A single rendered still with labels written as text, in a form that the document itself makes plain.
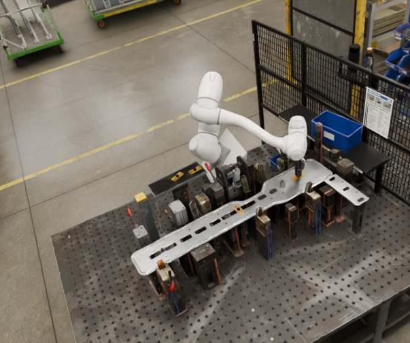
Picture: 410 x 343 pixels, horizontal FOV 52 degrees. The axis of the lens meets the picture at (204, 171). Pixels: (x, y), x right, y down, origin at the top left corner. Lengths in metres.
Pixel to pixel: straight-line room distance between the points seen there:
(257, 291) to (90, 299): 1.04
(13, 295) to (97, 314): 1.50
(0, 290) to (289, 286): 2.63
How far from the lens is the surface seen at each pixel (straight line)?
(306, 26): 5.09
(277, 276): 2.65
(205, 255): 2.37
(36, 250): 4.36
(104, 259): 2.99
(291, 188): 2.72
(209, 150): 3.05
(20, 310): 3.99
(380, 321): 2.94
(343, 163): 2.81
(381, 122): 2.87
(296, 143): 2.37
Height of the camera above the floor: 2.88
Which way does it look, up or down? 40 degrees down
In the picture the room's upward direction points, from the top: 12 degrees counter-clockwise
